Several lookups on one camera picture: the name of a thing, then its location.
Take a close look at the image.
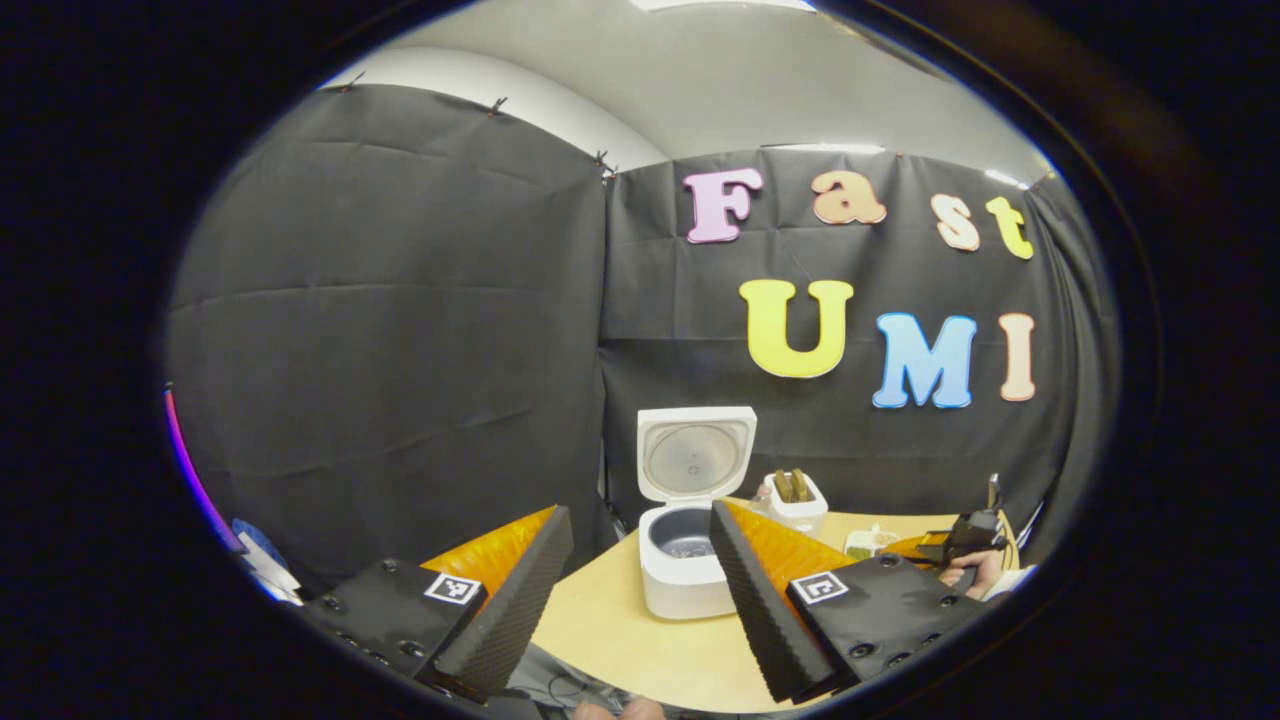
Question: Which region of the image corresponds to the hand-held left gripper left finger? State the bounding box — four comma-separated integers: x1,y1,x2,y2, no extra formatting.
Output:
300,505,576,706

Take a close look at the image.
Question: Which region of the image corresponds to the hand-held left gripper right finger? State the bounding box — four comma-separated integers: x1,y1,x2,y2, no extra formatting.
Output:
710,500,989,704

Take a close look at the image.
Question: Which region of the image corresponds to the white rice cooker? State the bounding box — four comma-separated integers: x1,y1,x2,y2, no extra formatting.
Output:
637,406,758,621

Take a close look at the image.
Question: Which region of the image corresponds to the white divided grain dish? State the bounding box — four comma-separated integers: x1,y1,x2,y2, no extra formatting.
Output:
843,525,902,561

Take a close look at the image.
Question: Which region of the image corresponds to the person's grey clothing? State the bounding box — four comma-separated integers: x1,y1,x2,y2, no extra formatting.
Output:
505,645,626,717

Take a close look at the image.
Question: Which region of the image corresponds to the white toaster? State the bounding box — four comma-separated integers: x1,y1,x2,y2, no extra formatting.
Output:
762,470,830,537

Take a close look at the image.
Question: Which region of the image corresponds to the blue and white object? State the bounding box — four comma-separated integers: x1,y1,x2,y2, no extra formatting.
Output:
232,518,304,607

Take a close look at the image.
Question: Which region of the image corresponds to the black backdrop cloth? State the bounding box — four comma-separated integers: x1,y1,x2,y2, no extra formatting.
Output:
165,85,1116,601

